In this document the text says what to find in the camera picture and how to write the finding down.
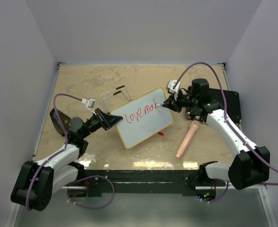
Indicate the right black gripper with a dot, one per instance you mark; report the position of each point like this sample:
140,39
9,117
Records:
172,104

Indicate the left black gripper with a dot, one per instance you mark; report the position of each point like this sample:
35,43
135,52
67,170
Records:
106,120

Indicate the yellow framed whiteboard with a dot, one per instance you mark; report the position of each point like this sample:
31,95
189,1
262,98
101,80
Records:
142,119

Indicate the wire whiteboard stand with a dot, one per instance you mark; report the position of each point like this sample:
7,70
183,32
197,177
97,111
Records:
118,90

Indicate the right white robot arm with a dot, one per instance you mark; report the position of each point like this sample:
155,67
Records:
249,166

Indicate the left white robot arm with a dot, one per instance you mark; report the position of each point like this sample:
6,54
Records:
38,181

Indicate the pink toy microphone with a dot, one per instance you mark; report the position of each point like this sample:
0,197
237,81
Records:
194,126

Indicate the black hard case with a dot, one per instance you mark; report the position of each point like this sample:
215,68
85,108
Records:
233,105

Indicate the black base bar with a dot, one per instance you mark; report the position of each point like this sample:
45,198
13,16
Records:
184,182

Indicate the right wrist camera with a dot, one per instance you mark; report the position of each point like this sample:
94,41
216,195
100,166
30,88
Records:
173,88

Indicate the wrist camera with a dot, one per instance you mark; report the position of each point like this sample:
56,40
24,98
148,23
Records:
89,104
173,88

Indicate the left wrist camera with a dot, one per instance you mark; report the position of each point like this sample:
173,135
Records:
89,104

